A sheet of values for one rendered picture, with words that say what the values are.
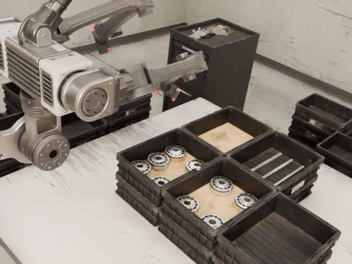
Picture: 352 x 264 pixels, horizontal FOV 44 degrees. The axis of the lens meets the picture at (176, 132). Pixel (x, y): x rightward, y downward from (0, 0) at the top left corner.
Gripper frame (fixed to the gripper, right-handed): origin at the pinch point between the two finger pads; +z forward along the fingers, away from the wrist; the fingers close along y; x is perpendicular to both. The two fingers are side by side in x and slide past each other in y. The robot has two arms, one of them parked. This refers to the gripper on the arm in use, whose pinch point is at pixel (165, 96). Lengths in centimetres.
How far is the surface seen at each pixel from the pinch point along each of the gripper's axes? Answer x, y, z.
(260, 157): 11, -58, 4
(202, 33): -111, 20, 69
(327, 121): -77, -93, 73
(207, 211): 56, -46, -18
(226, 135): 2.5, -37.2, 10.4
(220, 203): 50, -50, -15
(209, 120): 0.7, -26.2, 4.7
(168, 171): 42.5, -21.5, -8.0
